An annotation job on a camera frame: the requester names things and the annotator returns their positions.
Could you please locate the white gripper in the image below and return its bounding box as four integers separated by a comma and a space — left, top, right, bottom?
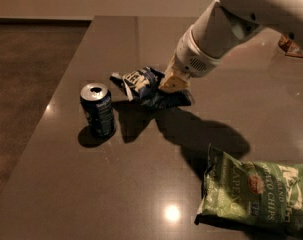
159, 25, 223, 93

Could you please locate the blue chip bag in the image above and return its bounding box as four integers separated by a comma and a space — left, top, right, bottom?
110, 66, 192, 110

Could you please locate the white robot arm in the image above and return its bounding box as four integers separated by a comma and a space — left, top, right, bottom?
159, 0, 303, 93

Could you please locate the blue pepsi can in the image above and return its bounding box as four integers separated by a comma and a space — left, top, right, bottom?
80, 83, 116, 138

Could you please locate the green jalapeno chip bag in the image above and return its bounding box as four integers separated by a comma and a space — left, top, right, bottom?
196, 146, 303, 240

